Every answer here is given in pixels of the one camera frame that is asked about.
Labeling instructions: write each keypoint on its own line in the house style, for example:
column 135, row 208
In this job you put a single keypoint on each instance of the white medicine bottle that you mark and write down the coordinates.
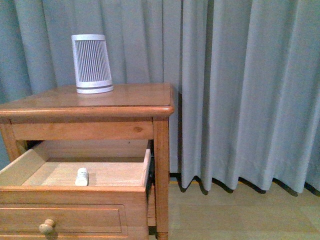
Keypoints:
column 82, row 177

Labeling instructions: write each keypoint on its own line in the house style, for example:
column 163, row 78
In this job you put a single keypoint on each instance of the wooden drawer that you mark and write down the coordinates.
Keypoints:
column 40, row 201

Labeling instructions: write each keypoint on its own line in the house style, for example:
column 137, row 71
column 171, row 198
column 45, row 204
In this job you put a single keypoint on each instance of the white ribbed air purifier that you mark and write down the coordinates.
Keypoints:
column 91, row 64

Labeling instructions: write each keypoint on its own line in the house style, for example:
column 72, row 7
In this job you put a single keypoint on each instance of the grey-blue curtain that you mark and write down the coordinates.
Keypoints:
column 246, row 76

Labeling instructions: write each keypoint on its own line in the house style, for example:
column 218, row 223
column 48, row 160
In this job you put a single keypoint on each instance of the wooden nightstand frame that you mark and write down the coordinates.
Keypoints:
column 130, row 117

